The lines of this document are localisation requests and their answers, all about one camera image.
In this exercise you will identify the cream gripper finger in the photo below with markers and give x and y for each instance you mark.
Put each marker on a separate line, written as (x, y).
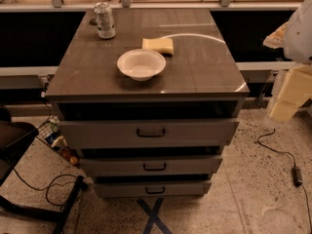
(276, 39)
(294, 92)

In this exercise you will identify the silver 7up soda can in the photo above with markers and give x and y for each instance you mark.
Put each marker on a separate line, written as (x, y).
(104, 20)

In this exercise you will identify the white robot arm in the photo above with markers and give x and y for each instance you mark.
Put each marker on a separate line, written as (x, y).
(295, 38)

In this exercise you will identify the top grey drawer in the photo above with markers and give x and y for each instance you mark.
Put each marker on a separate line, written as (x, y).
(148, 133)

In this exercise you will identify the grey drawer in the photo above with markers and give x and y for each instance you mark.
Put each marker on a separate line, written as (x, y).
(152, 166)
(148, 133)
(152, 189)

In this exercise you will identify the yellow sponge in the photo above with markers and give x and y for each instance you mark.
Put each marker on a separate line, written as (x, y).
(160, 45)

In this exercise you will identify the white paper bowl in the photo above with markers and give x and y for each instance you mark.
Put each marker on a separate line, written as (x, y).
(141, 64)

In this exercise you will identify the grey drawer cabinet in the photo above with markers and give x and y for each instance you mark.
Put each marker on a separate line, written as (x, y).
(200, 81)

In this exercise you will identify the blue tape cross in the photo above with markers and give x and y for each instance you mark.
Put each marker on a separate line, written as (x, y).
(153, 218)

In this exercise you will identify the middle grey drawer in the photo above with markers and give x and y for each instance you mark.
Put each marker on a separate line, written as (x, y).
(152, 166)

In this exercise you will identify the bottom grey drawer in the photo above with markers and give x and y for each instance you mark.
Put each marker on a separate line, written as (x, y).
(152, 189)

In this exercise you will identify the wire basket with items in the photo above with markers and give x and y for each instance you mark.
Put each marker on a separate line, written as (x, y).
(49, 134)

